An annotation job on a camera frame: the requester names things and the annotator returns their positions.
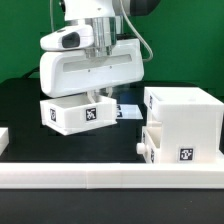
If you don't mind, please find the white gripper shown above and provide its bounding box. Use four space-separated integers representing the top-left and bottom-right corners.
40 39 144 103

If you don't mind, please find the white drawer box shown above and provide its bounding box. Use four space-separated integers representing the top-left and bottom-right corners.
136 126 161 164
40 94 117 135

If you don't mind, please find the white drawer box front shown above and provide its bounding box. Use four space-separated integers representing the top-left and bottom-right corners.
136 126 161 164

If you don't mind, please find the white drawer cabinet frame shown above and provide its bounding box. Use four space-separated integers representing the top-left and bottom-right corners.
144 87 224 164

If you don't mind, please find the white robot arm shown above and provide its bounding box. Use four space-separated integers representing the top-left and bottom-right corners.
40 0 161 98

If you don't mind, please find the white marker sheet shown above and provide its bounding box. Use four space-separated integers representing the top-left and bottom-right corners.
117 104 143 120

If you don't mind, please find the white U-shaped fence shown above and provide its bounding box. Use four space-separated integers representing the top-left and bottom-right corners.
0 127 224 190

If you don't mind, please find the black cable bundle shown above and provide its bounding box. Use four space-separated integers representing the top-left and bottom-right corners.
22 66 42 80

